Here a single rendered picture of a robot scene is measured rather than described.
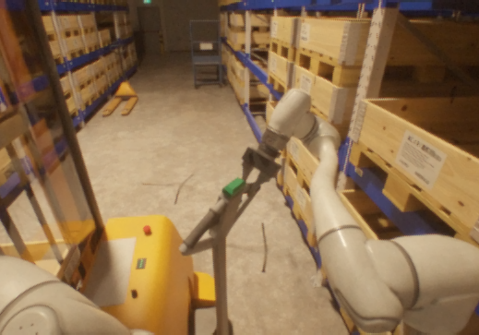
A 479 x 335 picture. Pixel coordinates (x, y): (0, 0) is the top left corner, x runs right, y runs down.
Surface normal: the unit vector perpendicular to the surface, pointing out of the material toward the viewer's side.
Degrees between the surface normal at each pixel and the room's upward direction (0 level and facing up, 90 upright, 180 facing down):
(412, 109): 90
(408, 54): 90
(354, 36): 90
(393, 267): 25
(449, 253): 18
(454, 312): 72
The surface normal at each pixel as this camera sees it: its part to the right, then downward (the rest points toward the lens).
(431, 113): 0.15, 0.49
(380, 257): -0.11, -0.70
